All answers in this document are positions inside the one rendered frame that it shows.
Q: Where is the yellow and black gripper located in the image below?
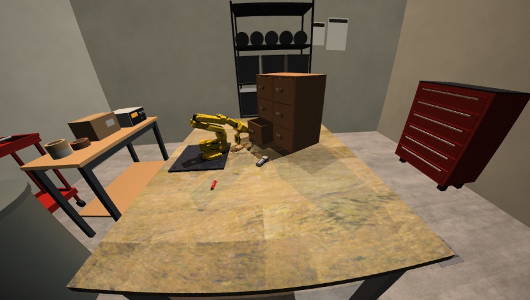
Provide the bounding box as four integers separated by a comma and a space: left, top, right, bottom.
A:
233, 120, 253, 145

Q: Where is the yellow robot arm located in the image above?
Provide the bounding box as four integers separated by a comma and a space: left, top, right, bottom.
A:
189, 114, 238, 161

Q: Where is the dark brown wooden chest of drawers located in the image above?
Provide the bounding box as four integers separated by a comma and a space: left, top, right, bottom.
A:
256, 73, 327, 153

